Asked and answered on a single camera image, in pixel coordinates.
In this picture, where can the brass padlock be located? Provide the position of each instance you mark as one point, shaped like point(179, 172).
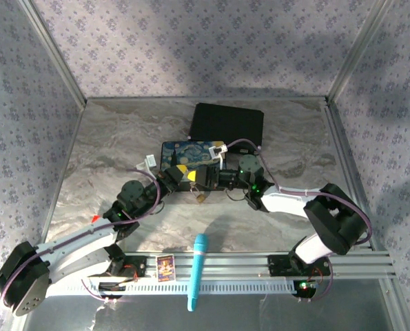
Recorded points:
point(200, 198)

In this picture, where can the starry night print box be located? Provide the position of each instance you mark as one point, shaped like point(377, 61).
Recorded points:
point(187, 151)

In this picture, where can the black hard case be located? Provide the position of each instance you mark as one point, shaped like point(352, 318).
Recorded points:
point(227, 125)

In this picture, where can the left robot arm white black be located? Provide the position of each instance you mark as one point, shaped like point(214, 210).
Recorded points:
point(80, 238)

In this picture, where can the red tape tag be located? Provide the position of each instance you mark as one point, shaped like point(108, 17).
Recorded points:
point(95, 218)

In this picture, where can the small orange card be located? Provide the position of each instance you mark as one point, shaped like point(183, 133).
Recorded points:
point(165, 268)

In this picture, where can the blue marker pen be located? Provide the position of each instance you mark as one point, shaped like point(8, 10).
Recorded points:
point(197, 272)

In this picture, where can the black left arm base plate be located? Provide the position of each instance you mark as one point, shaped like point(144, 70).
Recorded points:
point(135, 267)

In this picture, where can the aluminium mounting rail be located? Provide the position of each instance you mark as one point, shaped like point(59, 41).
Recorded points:
point(232, 265)

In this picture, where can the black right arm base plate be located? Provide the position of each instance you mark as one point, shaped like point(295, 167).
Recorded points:
point(280, 265)

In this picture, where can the aluminium side rail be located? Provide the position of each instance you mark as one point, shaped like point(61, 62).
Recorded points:
point(349, 165)

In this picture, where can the aluminium frame post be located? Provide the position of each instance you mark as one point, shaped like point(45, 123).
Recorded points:
point(356, 51)
point(53, 51)

